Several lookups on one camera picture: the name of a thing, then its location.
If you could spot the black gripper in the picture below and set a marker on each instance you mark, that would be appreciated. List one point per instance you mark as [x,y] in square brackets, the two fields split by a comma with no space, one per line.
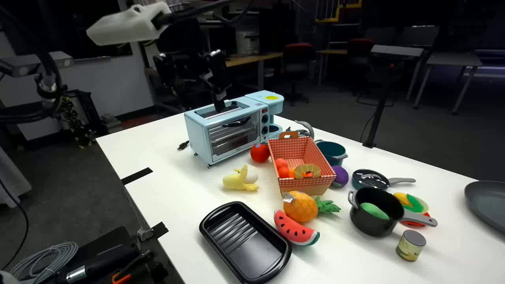
[218,73]

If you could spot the stuffed orange pineapple toy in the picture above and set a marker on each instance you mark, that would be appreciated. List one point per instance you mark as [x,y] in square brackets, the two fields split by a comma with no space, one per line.
[300,207]

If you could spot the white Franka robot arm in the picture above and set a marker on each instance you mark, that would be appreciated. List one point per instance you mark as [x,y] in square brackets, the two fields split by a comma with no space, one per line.
[126,24]

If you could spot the light blue toy oven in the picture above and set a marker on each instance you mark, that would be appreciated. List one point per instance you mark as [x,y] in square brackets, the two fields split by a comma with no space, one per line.
[226,131]

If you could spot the stuffed red tomato toy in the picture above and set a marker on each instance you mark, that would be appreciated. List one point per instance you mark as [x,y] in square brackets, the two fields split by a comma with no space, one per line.
[259,153]

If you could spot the stuffed yellow banana toy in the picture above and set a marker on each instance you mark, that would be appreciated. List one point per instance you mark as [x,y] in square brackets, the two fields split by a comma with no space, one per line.
[238,180]

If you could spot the stuffed watermelon slice toy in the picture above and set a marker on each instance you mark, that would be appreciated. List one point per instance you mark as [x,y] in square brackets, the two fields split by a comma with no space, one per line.
[293,231]

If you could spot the small black plug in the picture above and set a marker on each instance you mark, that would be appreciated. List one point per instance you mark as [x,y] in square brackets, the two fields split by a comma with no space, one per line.
[183,145]

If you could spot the wooden desk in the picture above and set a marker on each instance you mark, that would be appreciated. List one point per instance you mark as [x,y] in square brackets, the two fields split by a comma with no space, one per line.
[252,57]

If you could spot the white bucket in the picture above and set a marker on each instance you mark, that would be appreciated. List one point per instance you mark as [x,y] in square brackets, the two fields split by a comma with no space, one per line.
[246,41]

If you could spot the orange toy carrots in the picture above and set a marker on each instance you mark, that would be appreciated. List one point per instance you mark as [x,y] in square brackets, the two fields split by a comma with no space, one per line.
[284,167]

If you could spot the red office chair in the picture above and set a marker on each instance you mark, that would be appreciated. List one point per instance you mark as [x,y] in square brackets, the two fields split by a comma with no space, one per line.
[298,55]

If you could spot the toy orange slice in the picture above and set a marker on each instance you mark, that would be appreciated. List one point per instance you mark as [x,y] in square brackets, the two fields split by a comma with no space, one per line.
[306,171]

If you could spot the black tape strip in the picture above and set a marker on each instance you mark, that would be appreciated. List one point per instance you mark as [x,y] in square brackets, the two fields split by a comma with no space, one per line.
[153,231]
[136,175]

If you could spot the teal toy pot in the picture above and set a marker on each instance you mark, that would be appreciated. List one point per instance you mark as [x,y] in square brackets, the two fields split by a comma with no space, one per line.
[331,152]

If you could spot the black plastic tray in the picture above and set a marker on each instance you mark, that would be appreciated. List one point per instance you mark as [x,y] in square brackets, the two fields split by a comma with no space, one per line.
[244,242]

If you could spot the purple toy eggplant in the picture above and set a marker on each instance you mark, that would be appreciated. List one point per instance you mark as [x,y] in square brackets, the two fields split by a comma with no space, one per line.
[341,175]

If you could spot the black stand pole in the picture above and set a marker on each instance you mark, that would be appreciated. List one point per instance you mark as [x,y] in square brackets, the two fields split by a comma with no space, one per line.
[375,115]

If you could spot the small dark frying pan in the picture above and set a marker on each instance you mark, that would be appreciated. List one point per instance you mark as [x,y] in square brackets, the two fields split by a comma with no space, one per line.
[371,180]

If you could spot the grey square table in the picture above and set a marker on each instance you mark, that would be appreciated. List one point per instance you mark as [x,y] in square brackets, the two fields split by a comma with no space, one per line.
[396,51]

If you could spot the green toy vegetable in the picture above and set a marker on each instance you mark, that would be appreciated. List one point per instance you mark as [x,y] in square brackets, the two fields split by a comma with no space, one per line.
[374,210]

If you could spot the black power tool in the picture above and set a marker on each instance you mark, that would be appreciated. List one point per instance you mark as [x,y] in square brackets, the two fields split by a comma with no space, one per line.
[104,257]

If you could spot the black toy pot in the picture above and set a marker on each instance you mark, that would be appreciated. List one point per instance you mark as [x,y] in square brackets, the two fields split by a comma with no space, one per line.
[375,223]

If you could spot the colourful toy food pile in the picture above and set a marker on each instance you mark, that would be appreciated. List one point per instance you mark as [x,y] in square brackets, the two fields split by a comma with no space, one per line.
[412,205]

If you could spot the grey long table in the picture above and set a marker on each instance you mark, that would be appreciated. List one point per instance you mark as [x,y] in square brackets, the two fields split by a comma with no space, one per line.
[451,59]

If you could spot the small tin can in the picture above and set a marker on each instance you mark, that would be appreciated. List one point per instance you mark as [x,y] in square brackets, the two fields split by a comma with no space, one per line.
[410,245]

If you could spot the grey plate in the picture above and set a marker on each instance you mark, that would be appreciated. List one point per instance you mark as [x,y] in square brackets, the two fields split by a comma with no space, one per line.
[489,202]

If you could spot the grey mounted camera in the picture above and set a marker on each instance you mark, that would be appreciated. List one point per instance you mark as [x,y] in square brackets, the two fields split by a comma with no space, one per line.
[31,62]

